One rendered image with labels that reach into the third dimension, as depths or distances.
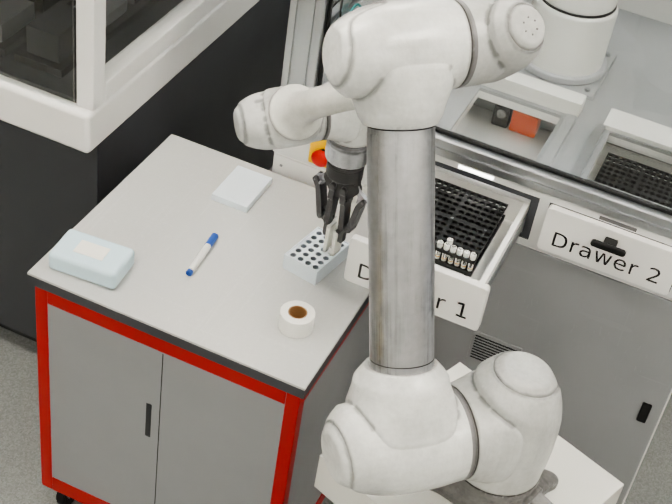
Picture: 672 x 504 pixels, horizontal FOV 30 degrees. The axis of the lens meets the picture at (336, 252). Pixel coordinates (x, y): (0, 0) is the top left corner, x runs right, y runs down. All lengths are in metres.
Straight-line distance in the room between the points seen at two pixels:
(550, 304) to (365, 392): 0.99
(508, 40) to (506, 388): 0.54
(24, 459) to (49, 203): 0.64
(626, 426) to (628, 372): 0.16
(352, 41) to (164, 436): 1.20
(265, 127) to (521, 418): 0.71
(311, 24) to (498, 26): 0.91
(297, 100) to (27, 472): 1.38
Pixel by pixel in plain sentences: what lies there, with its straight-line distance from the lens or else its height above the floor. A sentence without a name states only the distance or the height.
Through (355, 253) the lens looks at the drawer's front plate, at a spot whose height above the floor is 0.89.
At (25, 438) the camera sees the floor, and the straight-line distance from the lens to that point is 3.29.
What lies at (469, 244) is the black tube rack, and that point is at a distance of 2.55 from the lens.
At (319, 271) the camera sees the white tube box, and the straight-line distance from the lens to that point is 2.58.
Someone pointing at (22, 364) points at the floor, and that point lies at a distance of 3.47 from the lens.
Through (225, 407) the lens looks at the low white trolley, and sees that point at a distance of 2.54.
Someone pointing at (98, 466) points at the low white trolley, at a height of 0.25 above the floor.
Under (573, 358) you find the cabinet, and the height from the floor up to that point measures 0.54.
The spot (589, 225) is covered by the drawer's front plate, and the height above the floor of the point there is 0.92.
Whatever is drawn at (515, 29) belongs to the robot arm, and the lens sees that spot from 1.82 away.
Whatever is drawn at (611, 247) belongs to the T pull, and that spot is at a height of 0.91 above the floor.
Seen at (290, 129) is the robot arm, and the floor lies 1.19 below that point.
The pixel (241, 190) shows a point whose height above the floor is 0.78.
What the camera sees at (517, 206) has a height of 0.88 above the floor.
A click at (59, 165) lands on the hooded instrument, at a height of 0.68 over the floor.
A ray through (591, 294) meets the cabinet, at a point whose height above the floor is 0.74.
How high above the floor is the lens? 2.48
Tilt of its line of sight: 40 degrees down
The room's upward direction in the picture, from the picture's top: 10 degrees clockwise
